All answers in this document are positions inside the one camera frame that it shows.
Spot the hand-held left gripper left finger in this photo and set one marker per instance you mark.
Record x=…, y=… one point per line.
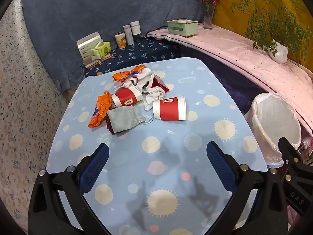
x=95, y=169

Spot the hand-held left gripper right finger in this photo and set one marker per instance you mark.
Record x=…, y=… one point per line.
x=220, y=167

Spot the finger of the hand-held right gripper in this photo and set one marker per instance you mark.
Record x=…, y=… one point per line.
x=289, y=151

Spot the white lined trash bin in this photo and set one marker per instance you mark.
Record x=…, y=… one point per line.
x=276, y=117

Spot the orange plastic bag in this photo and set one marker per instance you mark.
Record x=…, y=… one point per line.
x=100, y=110
x=122, y=76

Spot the white tissue paper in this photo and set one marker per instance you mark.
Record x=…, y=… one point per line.
x=146, y=77

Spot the dark red cloth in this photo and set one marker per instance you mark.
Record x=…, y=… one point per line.
x=110, y=127

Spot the light blue planet tablecloth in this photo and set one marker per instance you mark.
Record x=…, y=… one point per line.
x=171, y=127

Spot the red and white paper cup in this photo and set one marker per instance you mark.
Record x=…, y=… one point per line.
x=168, y=107
x=127, y=98

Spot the dark purple cloth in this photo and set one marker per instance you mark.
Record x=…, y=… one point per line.
x=232, y=85

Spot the green plant in white pot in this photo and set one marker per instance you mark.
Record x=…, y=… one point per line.
x=278, y=52

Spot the red paper packet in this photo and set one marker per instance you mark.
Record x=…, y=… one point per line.
x=160, y=83

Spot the brown wooden tray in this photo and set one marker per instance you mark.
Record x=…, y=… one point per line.
x=102, y=62

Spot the green tissue pack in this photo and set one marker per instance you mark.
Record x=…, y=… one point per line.
x=100, y=50

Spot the pink speckled cloth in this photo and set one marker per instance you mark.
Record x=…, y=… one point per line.
x=232, y=46

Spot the white cardboard box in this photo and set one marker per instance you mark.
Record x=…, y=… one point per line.
x=85, y=46

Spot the navy patterned cloth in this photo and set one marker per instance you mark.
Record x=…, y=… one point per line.
x=146, y=50

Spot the yellow printed can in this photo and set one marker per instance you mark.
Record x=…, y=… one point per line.
x=120, y=41

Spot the slim white tumbler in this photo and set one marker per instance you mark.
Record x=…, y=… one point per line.
x=128, y=35

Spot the mint green box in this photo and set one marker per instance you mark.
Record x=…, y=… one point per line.
x=182, y=29

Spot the wide white tumbler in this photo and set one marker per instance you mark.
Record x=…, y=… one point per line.
x=135, y=29

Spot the glass vase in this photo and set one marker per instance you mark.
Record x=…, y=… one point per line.
x=208, y=19

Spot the dark blue blanket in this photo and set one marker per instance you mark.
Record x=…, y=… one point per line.
x=85, y=9

